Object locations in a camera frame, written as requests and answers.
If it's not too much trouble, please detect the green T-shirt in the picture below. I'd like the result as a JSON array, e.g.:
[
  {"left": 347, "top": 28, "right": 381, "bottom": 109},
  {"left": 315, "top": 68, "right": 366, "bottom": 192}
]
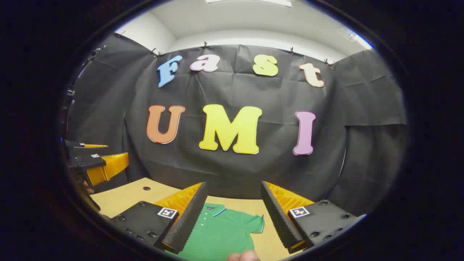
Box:
[{"left": 174, "top": 203, "right": 265, "bottom": 261}]

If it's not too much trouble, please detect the white ceiling light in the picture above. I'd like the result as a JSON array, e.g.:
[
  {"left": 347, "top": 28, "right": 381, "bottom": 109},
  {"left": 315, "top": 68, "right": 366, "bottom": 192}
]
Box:
[{"left": 206, "top": 0, "right": 292, "bottom": 8}]

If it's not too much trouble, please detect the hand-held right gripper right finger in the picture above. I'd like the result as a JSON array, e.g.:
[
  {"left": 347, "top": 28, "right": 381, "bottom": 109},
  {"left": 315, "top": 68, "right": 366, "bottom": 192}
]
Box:
[{"left": 261, "top": 181, "right": 366, "bottom": 254}]

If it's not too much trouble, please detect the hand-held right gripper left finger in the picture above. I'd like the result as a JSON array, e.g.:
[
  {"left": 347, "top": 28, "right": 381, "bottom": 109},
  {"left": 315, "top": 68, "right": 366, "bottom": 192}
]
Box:
[{"left": 109, "top": 181, "right": 208, "bottom": 254}]

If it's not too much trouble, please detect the black backdrop cloth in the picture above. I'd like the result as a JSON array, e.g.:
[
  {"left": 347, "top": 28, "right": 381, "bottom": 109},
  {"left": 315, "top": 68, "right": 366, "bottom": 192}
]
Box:
[{"left": 63, "top": 32, "right": 408, "bottom": 218}]

